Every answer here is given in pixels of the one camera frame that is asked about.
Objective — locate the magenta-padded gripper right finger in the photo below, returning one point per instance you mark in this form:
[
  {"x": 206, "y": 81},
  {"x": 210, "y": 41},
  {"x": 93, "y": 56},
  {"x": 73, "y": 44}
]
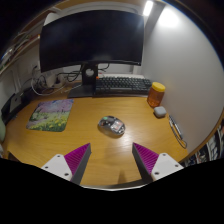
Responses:
[{"x": 163, "y": 165}]

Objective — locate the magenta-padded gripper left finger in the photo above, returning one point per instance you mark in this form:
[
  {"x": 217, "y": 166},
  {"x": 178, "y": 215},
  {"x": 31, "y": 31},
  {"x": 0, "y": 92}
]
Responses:
[{"x": 60, "y": 165}]

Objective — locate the transparent computer mouse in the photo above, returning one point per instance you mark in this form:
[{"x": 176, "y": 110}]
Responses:
[{"x": 111, "y": 125}]

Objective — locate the flower meadow print mouse pad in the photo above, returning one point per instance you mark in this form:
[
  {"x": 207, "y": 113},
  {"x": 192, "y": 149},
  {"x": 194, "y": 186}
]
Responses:
[{"x": 50, "y": 115}]

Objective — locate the black and silver pen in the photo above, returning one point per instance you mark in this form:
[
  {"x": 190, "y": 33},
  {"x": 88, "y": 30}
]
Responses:
[{"x": 175, "y": 128}]

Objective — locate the bookshelf with books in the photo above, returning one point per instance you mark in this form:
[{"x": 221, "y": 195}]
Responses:
[{"x": 213, "y": 146}]

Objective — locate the small grey earbuds case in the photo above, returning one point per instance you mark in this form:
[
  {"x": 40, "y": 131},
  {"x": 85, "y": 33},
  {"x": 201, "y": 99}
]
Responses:
[{"x": 160, "y": 111}]

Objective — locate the pale green bag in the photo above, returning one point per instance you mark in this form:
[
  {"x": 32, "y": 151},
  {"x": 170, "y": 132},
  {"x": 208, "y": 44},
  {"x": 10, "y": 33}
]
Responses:
[{"x": 1, "y": 130}]

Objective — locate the orange jar with yellow lid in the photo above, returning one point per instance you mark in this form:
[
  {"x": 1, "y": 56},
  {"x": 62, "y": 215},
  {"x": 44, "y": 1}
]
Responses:
[{"x": 156, "y": 95}]

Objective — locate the silver mini computer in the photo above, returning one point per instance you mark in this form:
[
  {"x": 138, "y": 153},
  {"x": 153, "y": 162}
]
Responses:
[{"x": 15, "y": 101}]

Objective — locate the white power strip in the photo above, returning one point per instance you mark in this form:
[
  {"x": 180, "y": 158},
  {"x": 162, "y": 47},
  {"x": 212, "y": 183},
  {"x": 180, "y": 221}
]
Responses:
[{"x": 56, "y": 81}]

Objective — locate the black keyboard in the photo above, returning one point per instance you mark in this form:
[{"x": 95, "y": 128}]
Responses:
[{"x": 123, "y": 85}]

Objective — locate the black curved monitor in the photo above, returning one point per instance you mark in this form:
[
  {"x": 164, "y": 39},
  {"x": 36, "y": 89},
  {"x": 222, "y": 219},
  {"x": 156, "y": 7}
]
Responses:
[{"x": 91, "y": 36}]

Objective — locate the bright light bar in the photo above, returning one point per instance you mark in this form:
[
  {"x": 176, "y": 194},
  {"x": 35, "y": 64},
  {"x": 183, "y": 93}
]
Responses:
[{"x": 148, "y": 8}]

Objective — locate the wooden wall shelf unit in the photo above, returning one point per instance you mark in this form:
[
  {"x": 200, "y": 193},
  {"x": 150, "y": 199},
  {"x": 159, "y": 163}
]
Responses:
[{"x": 16, "y": 43}]

